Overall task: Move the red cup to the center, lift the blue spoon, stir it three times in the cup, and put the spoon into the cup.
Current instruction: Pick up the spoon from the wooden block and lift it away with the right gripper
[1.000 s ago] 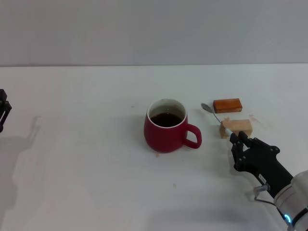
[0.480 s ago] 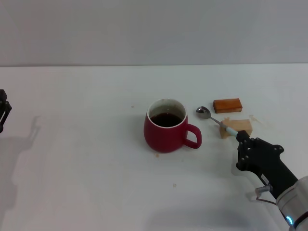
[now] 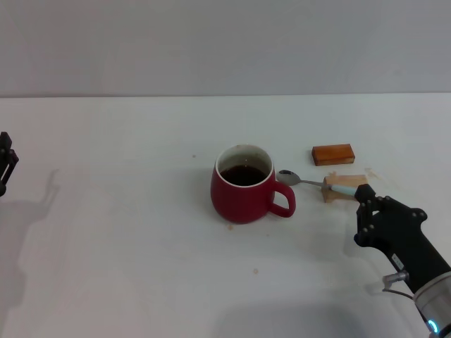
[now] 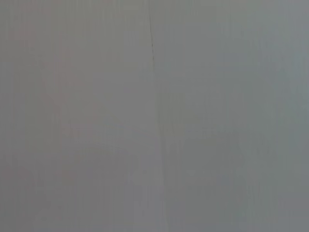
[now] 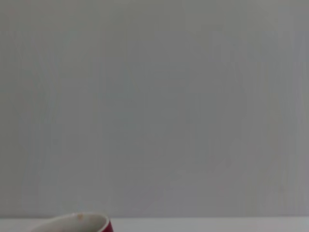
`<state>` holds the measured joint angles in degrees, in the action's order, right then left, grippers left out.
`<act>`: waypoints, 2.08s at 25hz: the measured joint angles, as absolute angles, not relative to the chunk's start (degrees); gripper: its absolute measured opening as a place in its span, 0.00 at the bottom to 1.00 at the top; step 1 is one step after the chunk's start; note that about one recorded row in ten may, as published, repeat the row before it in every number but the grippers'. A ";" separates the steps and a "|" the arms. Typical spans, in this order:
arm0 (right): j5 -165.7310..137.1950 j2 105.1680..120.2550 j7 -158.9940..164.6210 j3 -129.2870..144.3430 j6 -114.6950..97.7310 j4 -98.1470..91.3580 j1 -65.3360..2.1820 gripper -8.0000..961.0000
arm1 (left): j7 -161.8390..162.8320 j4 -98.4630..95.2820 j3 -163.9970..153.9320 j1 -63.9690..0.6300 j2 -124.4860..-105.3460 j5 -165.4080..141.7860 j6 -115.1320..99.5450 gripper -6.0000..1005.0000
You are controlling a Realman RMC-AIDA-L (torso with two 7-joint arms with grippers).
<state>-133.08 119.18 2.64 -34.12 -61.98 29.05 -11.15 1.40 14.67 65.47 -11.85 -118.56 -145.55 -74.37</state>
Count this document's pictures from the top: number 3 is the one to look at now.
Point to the red ceramic coffee cup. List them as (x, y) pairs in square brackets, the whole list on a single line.
[(243, 200)]

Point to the light wooden block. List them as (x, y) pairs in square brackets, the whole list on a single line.
[(347, 180)]

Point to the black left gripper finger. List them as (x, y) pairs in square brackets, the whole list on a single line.
[(5, 141), (8, 169)]

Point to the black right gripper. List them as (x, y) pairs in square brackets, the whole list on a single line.
[(405, 243)]

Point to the reddish brown wooden block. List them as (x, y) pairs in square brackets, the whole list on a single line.
[(333, 155)]

